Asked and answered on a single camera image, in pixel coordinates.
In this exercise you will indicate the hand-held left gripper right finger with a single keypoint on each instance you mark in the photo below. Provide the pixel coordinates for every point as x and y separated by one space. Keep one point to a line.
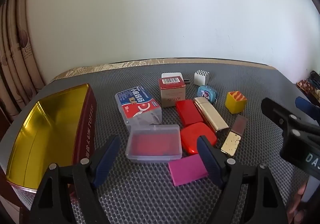
210 161

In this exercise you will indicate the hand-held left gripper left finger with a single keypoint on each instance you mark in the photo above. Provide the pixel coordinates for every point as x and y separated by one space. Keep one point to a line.
107 161

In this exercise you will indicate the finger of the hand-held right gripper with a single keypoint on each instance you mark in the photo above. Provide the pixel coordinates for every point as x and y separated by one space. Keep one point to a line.
277 114
306 107

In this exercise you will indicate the red rounded square case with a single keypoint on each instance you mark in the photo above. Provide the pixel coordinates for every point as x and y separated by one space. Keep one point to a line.
191 139

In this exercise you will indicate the clear plastic case red insert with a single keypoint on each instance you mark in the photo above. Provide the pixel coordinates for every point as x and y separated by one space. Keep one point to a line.
152 144

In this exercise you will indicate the clear floss pick box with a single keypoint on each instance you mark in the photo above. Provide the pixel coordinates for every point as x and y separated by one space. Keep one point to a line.
137 106

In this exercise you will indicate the red tin box gold interior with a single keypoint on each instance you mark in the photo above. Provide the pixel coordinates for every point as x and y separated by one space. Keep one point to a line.
50 134

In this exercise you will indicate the person's right hand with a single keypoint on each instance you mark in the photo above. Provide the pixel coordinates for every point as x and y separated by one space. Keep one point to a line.
297 204

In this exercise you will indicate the cluttered side table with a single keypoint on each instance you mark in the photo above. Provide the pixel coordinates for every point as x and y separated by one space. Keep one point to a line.
308 86

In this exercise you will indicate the pink sticky note pad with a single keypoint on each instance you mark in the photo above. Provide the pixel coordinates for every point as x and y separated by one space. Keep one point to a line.
186 171

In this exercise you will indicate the gold and brown rectangular case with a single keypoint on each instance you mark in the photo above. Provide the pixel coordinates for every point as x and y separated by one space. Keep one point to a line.
231 142

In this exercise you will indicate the yellow cube box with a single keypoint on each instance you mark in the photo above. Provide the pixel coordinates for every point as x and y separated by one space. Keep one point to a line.
235 104

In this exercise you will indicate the red rectangular box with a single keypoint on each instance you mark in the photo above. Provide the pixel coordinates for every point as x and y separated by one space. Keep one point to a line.
188 112

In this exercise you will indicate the grey honeycomb mat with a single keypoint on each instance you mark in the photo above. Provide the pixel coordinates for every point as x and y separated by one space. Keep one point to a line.
155 201

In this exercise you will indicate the blue round cartoon tin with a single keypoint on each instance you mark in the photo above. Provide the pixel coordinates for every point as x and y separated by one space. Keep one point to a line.
206 94

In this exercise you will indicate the red and brown carton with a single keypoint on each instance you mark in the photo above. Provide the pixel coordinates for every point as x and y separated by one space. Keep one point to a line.
172 94

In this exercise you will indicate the white cube chevron top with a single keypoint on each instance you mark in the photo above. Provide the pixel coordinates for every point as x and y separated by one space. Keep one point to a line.
200 78

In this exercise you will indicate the white charger adapter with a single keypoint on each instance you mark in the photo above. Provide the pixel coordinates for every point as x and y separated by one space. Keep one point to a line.
171 74

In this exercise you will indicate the gold tablecloth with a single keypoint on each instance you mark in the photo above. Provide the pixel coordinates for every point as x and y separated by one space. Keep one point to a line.
125 64

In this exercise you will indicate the beige patterned curtain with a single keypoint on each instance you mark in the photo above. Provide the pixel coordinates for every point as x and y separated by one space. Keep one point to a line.
17 51

